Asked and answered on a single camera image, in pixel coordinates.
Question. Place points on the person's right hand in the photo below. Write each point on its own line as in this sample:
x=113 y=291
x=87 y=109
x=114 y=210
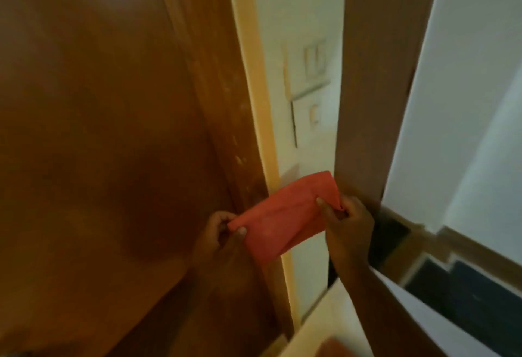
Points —
x=350 y=238

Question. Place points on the person's left hand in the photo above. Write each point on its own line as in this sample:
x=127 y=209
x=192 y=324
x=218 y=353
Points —
x=213 y=254

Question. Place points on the person's right thumb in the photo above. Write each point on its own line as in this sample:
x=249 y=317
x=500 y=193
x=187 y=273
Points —
x=326 y=208

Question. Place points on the person's left thumb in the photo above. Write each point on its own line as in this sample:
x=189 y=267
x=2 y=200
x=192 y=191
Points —
x=239 y=235

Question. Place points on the red cloth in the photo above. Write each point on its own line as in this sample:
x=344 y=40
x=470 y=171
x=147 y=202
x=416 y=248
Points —
x=285 y=218

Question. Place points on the person's right forearm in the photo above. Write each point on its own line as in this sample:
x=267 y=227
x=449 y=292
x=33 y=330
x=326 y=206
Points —
x=379 y=312

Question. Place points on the person's left forearm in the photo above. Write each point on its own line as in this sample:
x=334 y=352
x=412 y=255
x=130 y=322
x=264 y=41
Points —
x=212 y=316

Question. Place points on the reddish brown object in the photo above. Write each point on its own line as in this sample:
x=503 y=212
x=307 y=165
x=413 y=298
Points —
x=334 y=349

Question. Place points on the brown wooden door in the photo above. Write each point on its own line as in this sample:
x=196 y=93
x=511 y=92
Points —
x=106 y=132

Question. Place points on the dark blue mat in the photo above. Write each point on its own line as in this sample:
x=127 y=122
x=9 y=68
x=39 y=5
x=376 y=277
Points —
x=477 y=299

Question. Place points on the white wall knob plate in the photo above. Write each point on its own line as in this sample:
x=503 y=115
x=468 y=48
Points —
x=309 y=115

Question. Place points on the brown wooden door frame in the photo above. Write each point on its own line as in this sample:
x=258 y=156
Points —
x=379 y=83

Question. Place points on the white wall switch plate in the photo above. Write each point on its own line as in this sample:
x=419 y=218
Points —
x=314 y=61

